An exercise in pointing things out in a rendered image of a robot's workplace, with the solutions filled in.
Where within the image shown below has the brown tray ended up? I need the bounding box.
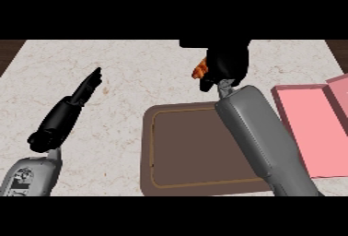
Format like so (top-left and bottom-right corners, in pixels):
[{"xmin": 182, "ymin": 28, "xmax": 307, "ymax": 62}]
[{"xmin": 139, "ymin": 101, "xmax": 275, "ymax": 197}]

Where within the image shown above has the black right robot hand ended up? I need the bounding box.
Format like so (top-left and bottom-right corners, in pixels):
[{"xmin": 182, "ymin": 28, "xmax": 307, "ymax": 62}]
[{"xmin": 180, "ymin": 40, "xmax": 252, "ymax": 93}]

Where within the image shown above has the pink cardboard box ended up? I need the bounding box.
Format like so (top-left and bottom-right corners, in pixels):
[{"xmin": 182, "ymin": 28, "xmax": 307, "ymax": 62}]
[{"xmin": 270, "ymin": 73, "xmax": 348, "ymax": 179}]

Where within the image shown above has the orange brown croissant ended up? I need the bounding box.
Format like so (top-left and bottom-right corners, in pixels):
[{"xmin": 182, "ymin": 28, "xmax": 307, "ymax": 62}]
[{"xmin": 190, "ymin": 57, "xmax": 210, "ymax": 80}]

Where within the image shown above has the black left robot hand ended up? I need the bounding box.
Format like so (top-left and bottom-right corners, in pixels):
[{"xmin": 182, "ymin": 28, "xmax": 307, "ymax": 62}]
[{"xmin": 27, "ymin": 66, "xmax": 103, "ymax": 154}]

